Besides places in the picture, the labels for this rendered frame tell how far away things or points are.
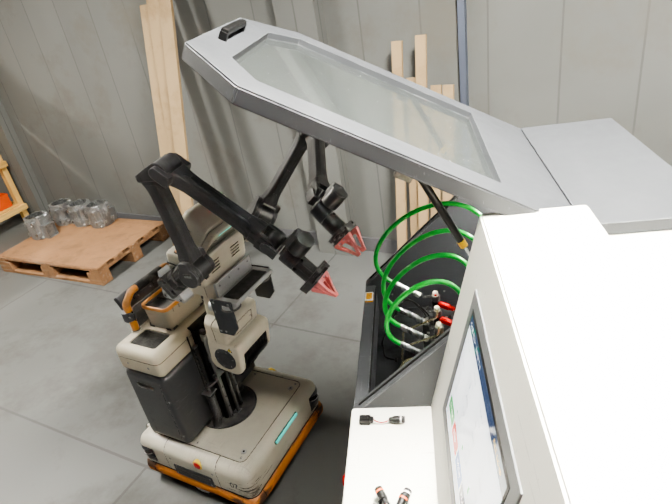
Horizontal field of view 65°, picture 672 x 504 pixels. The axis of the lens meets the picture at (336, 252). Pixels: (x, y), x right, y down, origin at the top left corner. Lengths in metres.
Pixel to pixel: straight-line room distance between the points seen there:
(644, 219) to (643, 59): 2.13
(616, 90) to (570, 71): 0.27
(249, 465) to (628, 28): 2.84
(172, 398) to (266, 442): 0.46
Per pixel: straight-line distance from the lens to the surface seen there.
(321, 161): 1.82
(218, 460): 2.49
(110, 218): 5.54
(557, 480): 0.68
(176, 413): 2.45
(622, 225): 1.28
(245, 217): 1.55
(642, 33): 3.33
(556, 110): 3.44
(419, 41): 3.36
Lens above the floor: 2.08
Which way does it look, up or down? 29 degrees down
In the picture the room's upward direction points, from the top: 10 degrees counter-clockwise
